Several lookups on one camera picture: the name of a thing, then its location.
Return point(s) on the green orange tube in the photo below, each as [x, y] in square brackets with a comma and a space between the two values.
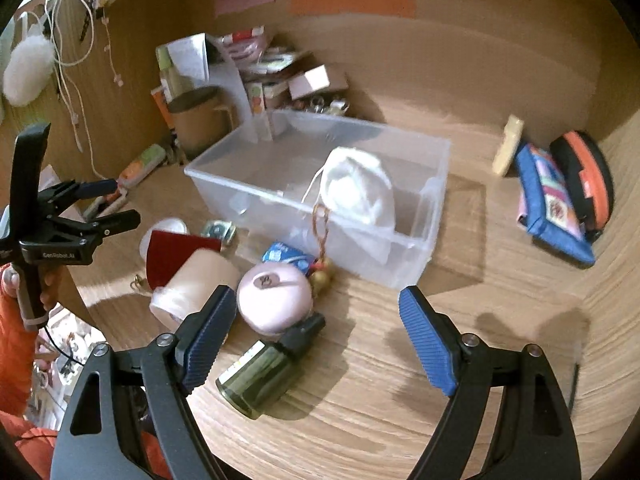
[141, 167]

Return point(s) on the orange carton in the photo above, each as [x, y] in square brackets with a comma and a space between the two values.
[158, 95]

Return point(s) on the golden gourd charm with cord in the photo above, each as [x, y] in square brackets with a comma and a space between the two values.
[322, 271]

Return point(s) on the red velvet pouch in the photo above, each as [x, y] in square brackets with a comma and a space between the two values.
[168, 251]

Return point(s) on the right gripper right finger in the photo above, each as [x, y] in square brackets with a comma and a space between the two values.
[533, 438]

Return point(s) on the clear plastic storage bin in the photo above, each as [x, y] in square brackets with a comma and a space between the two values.
[256, 177]

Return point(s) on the blue pencil case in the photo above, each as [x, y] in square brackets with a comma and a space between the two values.
[546, 210]

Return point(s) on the white paper sheet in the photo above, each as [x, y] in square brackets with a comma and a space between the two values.
[189, 56]

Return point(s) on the small white cardboard box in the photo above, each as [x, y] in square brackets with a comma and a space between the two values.
[321, 79]

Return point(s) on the white drawstring cloth bag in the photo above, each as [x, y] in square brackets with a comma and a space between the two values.
[355, 185]

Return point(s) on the dark green glass bottle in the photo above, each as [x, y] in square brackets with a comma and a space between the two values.
[268, 369]

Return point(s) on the left hand orange sleeve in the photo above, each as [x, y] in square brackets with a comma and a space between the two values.
[17, 360]

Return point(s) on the blue small packet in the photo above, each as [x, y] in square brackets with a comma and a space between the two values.
[283, 253]

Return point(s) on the fruit pattern box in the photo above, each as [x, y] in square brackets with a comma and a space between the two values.
[256, 97]

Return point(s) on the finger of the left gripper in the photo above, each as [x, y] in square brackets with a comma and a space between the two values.
[105, 227]
[92, 188]

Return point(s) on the brown mug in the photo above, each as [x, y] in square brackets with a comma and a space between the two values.
[202, 117]

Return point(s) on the small green square packet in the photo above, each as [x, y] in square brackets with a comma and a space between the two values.
[221, 230]

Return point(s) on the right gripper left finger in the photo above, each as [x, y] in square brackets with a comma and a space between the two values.
[101, 433]

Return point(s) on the cream small bottle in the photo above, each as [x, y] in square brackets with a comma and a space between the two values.
[512, 136]

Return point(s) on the white tissue roll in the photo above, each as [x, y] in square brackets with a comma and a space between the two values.
[189, 289]

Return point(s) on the black orange round case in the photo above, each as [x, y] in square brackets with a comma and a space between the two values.
[588, 180]

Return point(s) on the white fluffy ball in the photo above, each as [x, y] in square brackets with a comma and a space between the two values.
[30, 67]

